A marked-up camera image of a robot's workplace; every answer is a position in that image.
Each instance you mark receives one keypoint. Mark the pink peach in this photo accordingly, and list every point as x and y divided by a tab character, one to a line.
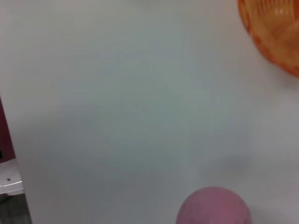
215	207

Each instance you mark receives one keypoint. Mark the orange woven plastic basket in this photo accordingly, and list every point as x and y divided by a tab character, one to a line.
275	35

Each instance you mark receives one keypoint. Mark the maroon panel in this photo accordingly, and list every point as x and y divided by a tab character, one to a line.
4	135

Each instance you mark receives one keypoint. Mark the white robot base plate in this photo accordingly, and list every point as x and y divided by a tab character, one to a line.
9	175

